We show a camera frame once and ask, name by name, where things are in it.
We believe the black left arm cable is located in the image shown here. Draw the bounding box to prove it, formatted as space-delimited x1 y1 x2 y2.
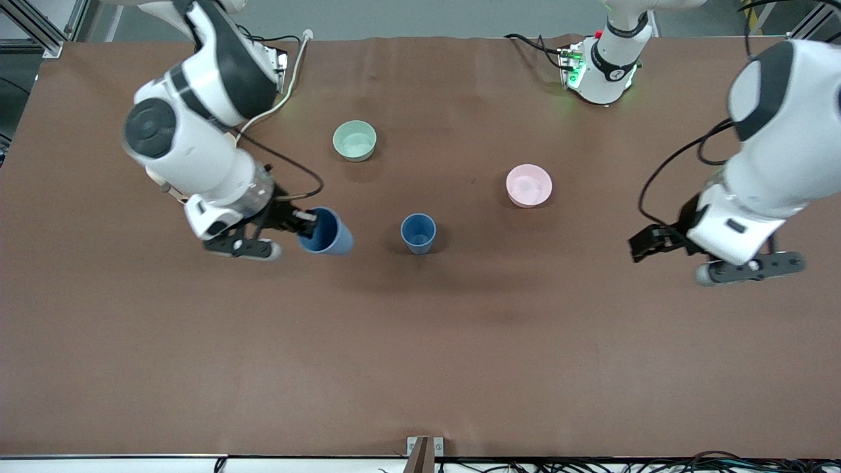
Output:
639 117 751 228

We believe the pink bowl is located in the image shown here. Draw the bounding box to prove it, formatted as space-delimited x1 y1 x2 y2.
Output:
505 164 553 209

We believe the metal table edge bracket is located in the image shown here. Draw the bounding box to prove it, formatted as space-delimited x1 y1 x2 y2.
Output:
405 436 445 473

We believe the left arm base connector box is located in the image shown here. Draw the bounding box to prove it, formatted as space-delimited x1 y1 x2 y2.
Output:
557 42 587 91

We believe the mint green bowl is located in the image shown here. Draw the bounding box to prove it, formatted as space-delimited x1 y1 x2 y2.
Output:
332 120 378 162

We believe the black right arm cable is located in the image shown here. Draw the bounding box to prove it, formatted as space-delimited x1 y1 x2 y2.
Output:
235 131 325 202

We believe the cream white toaster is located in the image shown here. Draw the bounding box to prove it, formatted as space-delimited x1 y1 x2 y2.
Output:
145 130 239 206

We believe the aluminium frame profile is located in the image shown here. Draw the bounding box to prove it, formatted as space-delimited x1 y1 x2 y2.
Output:
0 0 89 60
787 0 841 43

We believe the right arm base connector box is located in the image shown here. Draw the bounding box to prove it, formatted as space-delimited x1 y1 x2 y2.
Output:
265 45 290 95

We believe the white toaster power cord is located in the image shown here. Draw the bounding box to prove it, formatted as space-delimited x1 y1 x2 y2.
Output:
238 29 314 136

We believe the black base cable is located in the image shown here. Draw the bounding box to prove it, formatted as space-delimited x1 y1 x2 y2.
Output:
503 33 567 70

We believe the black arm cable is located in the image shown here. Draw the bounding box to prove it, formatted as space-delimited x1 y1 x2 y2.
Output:
235 131 325 202
639 117 751 228

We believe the blue plastic cup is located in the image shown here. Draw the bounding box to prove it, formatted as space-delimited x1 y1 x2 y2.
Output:
400 213 438 256
297 206 355 256

